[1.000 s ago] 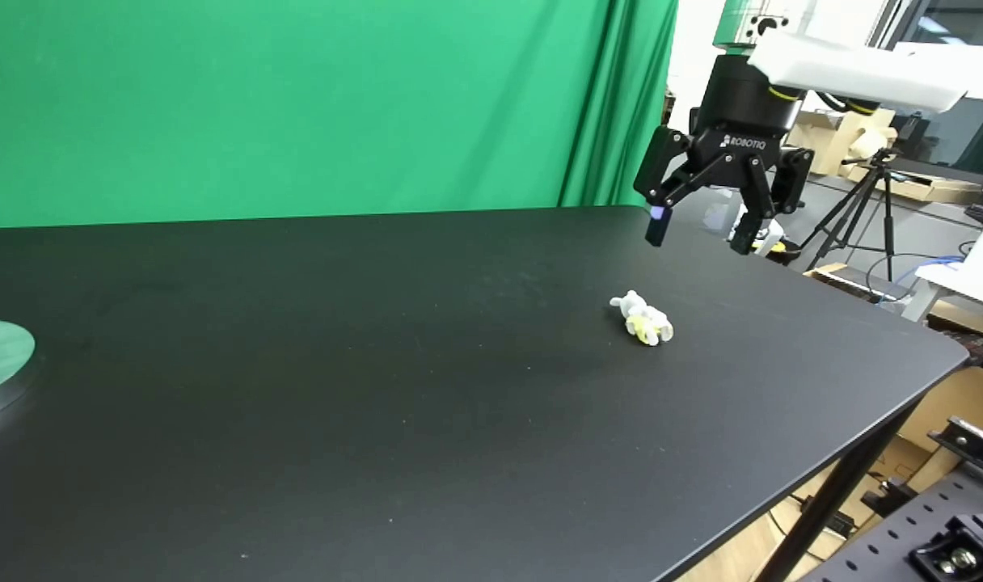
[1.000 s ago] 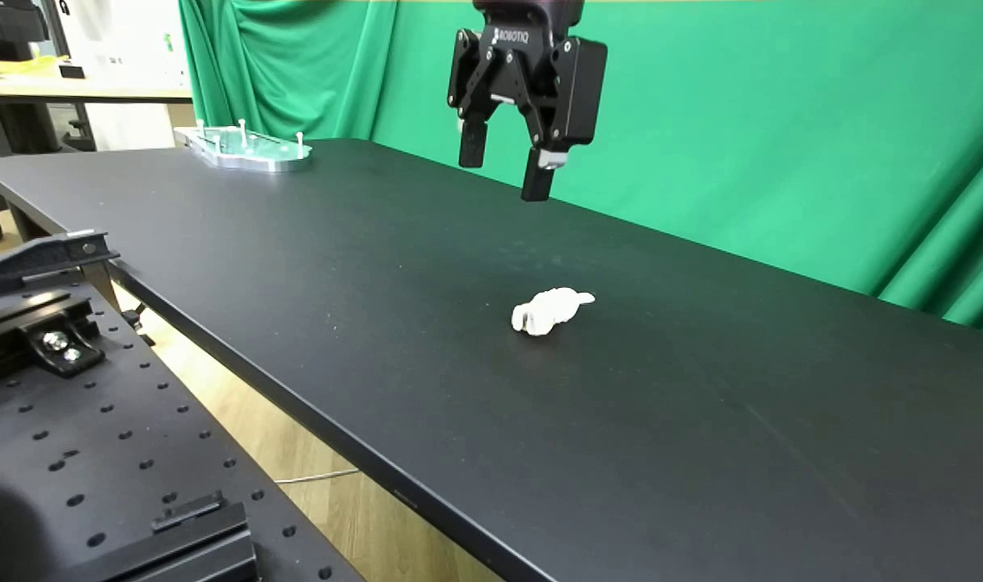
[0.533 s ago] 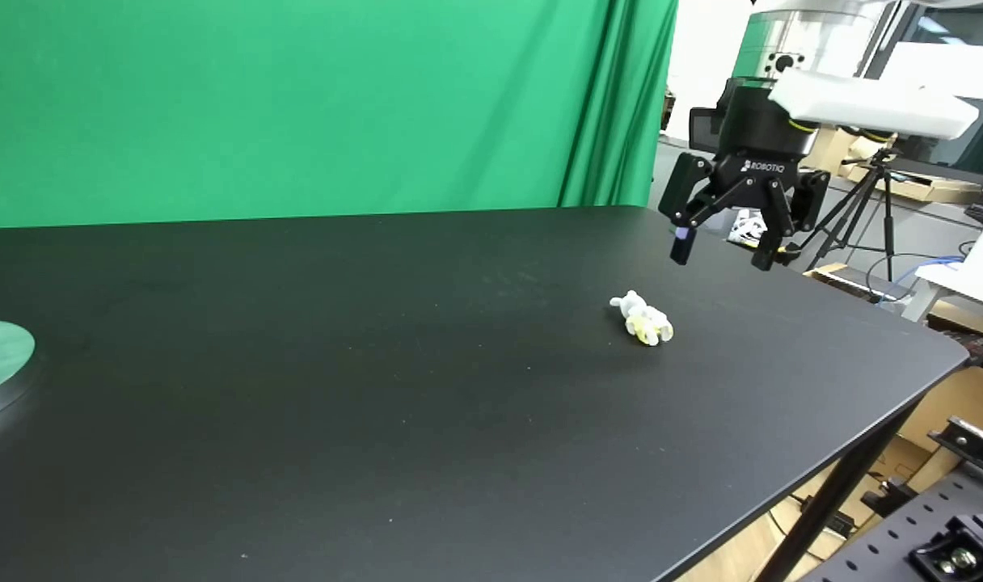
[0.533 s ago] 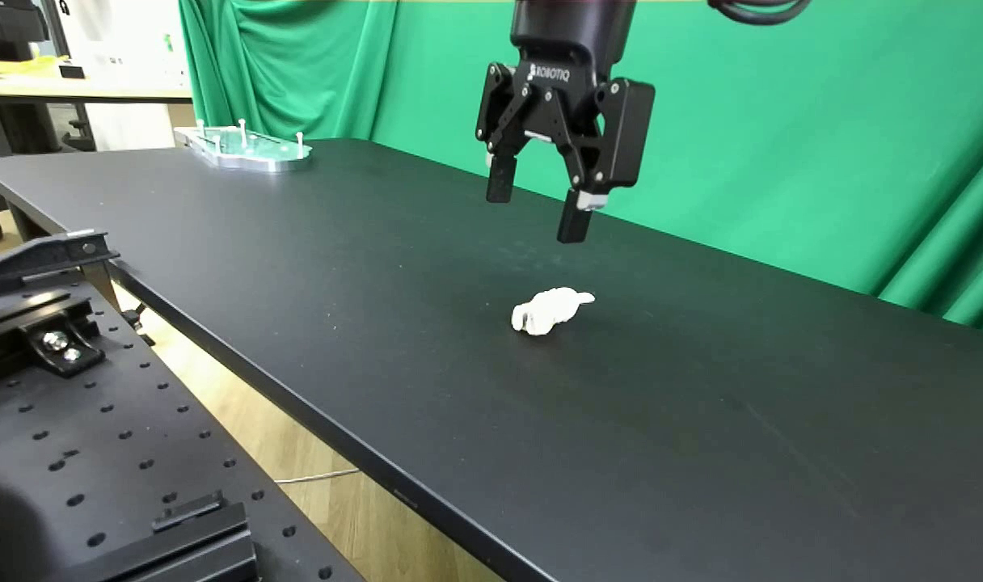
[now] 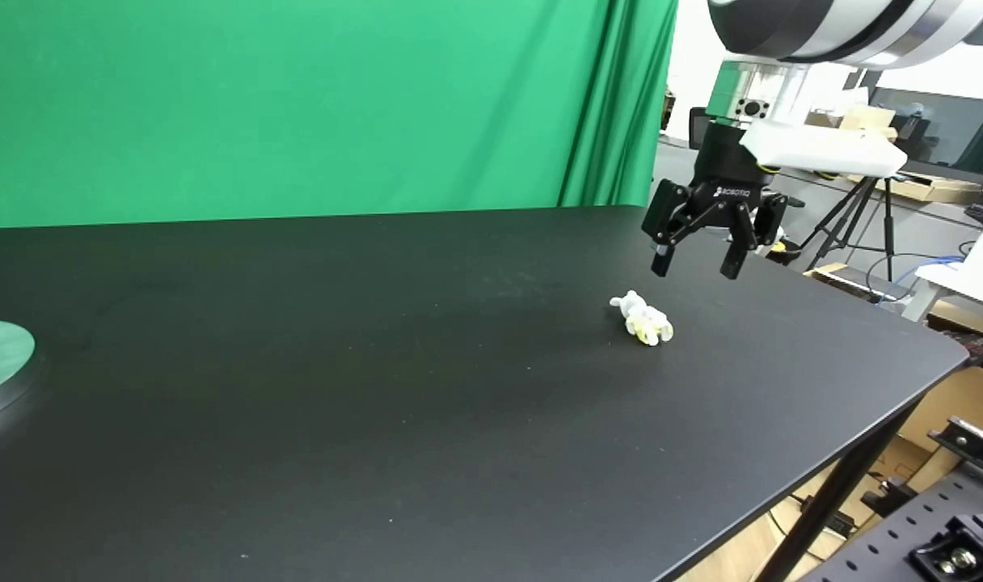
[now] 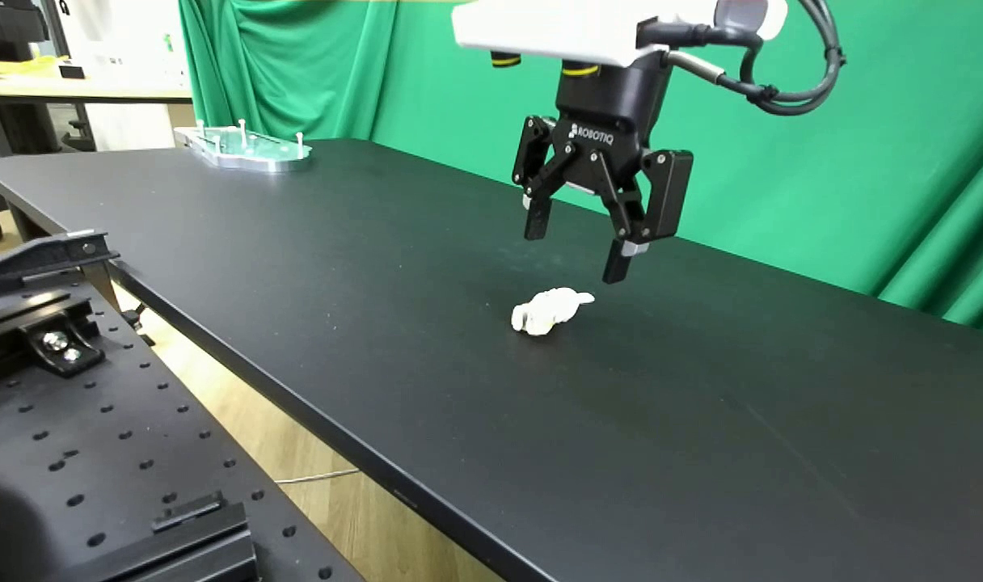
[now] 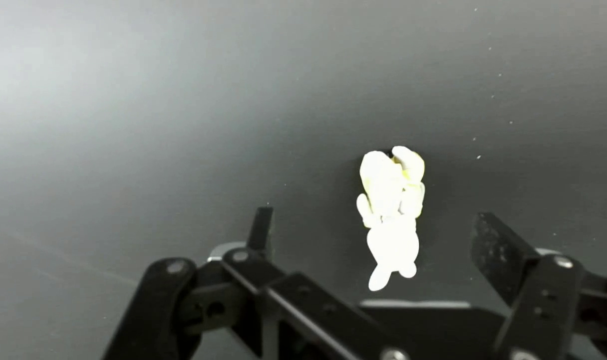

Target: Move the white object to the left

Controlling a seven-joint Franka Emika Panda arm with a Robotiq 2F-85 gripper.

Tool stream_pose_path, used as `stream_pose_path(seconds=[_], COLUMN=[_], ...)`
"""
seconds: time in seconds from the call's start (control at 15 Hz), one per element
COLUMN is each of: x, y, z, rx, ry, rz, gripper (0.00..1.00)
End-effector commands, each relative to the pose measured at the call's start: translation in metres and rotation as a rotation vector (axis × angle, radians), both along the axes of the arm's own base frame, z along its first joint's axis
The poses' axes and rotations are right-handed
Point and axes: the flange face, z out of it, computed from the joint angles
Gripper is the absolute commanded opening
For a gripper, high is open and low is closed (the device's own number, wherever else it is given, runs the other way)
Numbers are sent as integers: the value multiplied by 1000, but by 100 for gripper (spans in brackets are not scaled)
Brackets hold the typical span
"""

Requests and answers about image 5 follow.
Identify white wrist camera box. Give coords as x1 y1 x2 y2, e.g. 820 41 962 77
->
726 91 777 126

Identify small white object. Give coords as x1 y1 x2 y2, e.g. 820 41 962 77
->
609 286 680 348

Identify black perforated breadboard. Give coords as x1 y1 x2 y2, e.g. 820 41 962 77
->
801 465 983 582

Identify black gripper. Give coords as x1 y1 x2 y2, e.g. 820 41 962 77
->
640 105 789 280

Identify white board on side desk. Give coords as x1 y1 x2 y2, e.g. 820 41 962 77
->
914 222 983 317

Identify black clamp with silver bolt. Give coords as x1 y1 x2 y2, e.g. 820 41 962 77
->
905 515 983 582

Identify black camera tripod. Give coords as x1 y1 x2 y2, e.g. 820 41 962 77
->
796 170 902 284

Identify black table leg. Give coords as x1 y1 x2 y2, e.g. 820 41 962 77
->
752 414 905 582

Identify green fabric backdrop curtain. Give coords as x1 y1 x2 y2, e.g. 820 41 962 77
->
0 0 680 233

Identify black angled metal bracket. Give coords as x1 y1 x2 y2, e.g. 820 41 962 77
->
925 418 983 479

